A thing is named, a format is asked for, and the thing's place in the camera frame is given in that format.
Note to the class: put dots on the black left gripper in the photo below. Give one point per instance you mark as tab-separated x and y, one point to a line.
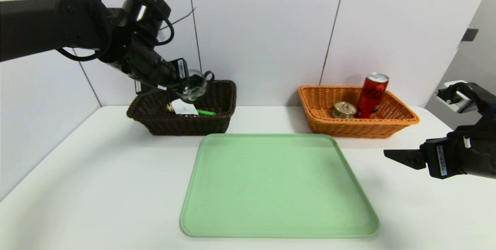
180	69

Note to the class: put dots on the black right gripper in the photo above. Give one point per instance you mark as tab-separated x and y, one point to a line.
438	160

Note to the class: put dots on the glass cup with black base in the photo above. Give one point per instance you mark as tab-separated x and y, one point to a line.
193	89

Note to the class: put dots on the white pencil case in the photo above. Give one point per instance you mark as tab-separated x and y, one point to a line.
185	107

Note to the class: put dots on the yellow green pasta spoon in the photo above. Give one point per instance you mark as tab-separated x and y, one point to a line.
207	112

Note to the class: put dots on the red soda can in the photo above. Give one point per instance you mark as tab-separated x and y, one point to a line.
372	95

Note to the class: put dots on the tin can with gold lid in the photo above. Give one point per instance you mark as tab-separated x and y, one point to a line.
344	110

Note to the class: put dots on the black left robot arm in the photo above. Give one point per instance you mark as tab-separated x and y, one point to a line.
46	21

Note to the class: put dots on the dark brown wicker basket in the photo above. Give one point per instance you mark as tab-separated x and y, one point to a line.
182	126

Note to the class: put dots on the orange wicker basket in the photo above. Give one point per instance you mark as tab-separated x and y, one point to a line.
364	128

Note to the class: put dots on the light green plastic tray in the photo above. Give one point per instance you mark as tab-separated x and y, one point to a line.
279	188

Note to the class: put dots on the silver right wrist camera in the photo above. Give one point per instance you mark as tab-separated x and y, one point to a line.
459	97

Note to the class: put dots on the black wall fixture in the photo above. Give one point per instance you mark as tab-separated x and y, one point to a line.
469	35

